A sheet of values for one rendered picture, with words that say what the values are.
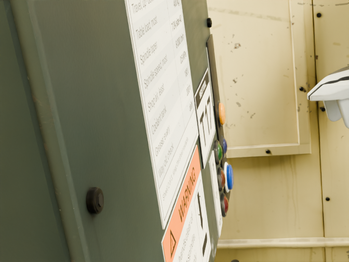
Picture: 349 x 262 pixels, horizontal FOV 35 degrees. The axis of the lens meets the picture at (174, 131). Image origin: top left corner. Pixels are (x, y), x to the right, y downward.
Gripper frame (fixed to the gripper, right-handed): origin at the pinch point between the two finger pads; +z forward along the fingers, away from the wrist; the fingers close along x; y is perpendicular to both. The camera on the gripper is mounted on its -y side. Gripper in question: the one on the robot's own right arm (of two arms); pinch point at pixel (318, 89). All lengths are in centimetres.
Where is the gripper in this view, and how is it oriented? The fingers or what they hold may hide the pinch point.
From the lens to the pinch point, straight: 67.9
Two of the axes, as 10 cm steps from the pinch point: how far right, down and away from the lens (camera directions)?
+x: -3.4, -2.8, 9.0
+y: 1.4, 9.3, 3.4
